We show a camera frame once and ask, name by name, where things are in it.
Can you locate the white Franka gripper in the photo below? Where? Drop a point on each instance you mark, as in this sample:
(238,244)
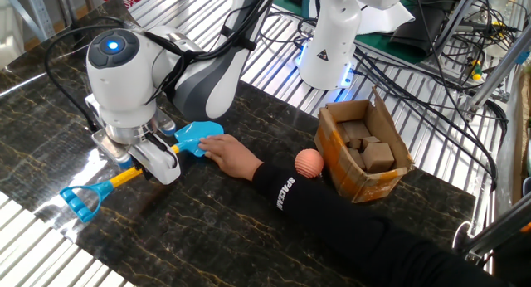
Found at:
(162,166)

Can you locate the blue yellow toy shovel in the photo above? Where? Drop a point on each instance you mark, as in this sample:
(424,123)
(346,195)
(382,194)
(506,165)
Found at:
(195,133)

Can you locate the pink ribbed ball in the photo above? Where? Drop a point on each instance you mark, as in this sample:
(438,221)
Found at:
(309,163)

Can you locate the taped cardboard box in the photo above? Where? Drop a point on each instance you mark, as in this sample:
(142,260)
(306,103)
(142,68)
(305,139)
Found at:
(348,179)

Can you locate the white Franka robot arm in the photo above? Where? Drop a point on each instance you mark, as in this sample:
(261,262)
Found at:
(124,84)

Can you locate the black sleeved forearm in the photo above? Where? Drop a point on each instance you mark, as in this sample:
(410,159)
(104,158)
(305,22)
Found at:
(352,229)

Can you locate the bare person hand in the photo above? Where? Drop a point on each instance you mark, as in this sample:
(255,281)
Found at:
(232,156)

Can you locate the silver wrist plate blue caps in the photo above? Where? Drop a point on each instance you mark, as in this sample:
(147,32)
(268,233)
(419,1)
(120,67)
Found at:
(108,148)

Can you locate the black marble pattern mat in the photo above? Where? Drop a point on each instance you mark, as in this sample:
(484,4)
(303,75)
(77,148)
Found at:
(207,245)

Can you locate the medium wooden block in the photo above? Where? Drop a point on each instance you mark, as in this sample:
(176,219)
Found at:
(342,133)
(356,157)

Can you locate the small wooden cube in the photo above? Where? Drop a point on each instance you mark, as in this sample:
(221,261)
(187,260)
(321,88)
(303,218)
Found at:
(370,142)
(354,144)

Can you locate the grey metal bar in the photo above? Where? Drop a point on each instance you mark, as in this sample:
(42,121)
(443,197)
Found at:
(16,9)

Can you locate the wide wooden block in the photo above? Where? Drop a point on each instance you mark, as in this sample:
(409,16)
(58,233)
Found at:
(356,129)

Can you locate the large wooden cube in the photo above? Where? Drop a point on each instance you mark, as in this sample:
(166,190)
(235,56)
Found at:
(377,157)

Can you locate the green desk mat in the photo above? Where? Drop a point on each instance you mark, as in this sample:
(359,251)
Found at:
(386,48)

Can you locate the white paper sheet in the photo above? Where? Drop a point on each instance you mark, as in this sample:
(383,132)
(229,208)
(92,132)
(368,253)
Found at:
(390,19)

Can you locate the black fabric pouch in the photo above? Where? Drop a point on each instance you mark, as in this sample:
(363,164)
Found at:
(423,30)

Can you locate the yellow green screwdriver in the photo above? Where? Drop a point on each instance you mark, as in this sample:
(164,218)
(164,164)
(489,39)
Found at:
(476,69)

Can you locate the grey curved metal sheet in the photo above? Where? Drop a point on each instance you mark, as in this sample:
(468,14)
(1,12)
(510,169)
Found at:
(506,162)

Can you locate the blue plastic clip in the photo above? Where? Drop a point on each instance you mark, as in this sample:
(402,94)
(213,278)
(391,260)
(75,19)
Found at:
(522,58)

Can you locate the perforated grey metal rail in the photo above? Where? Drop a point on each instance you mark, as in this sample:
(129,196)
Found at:
(39,13)

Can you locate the metal corner bracket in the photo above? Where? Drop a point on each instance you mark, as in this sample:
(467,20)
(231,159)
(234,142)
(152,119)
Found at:
(473,256)

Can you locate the aluminium frame profile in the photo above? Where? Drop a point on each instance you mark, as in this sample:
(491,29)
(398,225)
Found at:
(456,21)
(502,229)
(498,71)

